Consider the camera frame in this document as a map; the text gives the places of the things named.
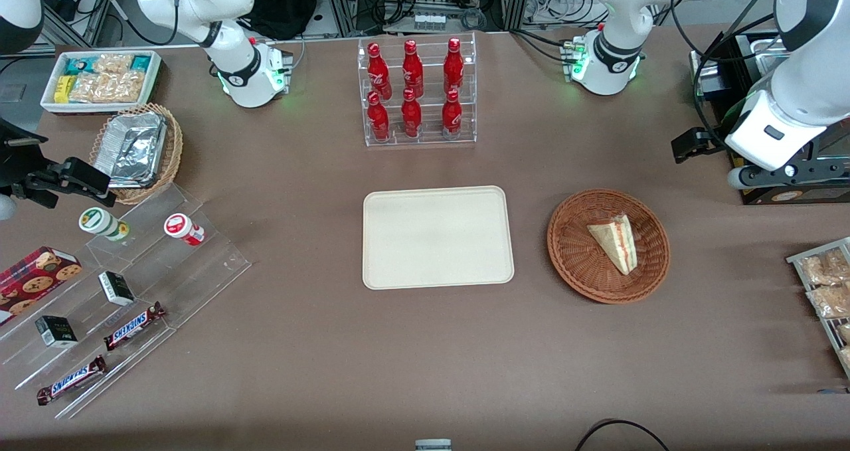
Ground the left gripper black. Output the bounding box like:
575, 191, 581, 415
671, 127, 850, 188

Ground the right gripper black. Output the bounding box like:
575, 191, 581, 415
0, 118, 117, 210

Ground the triangular sandwich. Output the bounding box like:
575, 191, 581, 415
587, 214, 638, 276

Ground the light tan wicker basket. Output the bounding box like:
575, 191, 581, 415
90, 103, 183, 206

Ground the grey metal tray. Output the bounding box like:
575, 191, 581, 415
787, 237, 850, 379

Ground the brown round wicker basket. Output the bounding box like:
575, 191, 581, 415
547, 189, 671, 304

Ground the beige rectangular tray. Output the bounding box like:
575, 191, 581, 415
363, 185, 515, 290

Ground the black food warmer machine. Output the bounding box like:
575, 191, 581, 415
689, 29, 850, 206

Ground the green lid white cup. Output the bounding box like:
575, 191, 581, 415
78, 207, 130, 242

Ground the aluminium foil container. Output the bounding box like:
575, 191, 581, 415
93, 112, 167, 189

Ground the white rectangular snack box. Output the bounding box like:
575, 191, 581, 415
40, 50, 163, 116

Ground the red lid white bottle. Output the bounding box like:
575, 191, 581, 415
164, 213, 205, 246

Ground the small black box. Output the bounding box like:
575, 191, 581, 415
98, 271, 135, 307
35, 316, 78, 349

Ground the red cookie box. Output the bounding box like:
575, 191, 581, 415
0, 246, 82, 325

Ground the clear acrylic stepped stand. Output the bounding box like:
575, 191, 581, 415
0, 184, 252, 418

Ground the Snickers chocolate bar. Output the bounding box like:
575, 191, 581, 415
103, 302, 167, 352
37, 355, 107, 406

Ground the black bag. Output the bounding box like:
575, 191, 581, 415
242, 0, 323, 40

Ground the red cola bottle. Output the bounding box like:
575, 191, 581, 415
444, 37, 464, 94
367, 43, 392, 101
442, 90, 463, 139
402, 40, 424, 98
401, 88, 422, 138
367, 92, 390, 141

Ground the clear acrylic bottle rack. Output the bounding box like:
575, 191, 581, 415
357, 33, 477, 147

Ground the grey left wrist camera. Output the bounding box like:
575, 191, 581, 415
727, 165, 758, 190

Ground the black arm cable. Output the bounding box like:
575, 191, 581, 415
669, 0, 788, 153

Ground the black cable arch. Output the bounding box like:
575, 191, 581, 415
574, 418, 671, 451

